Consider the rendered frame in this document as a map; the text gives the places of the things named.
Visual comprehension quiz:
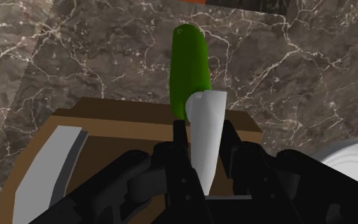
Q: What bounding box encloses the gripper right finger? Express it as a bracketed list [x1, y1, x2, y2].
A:
[218, 120, 358, 224]

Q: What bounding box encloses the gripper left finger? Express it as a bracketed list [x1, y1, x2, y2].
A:
[29, 119, 214, 224]

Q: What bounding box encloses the white plate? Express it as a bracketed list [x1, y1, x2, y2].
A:
[310, 137, 358, 192]

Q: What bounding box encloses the brown wooden block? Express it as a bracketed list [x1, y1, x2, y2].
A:
[0, 96, 263, 224]

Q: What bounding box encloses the grey curved blade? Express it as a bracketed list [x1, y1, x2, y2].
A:
[12, 125, 89, 224]

